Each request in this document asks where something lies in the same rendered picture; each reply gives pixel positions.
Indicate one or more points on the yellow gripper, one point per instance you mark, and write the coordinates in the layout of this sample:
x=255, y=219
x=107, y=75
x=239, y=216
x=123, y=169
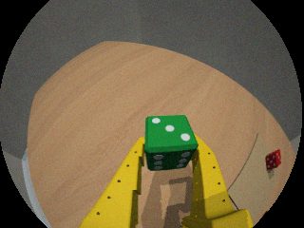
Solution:
x=211, y=207

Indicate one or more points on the tan square mat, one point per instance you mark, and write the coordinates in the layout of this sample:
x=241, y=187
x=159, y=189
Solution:
x=254, y=183

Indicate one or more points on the green die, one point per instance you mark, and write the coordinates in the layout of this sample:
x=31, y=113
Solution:
x=169, y=142

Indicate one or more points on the red die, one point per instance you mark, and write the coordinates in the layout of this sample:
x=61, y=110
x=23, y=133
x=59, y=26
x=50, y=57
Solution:
x=273, y=160

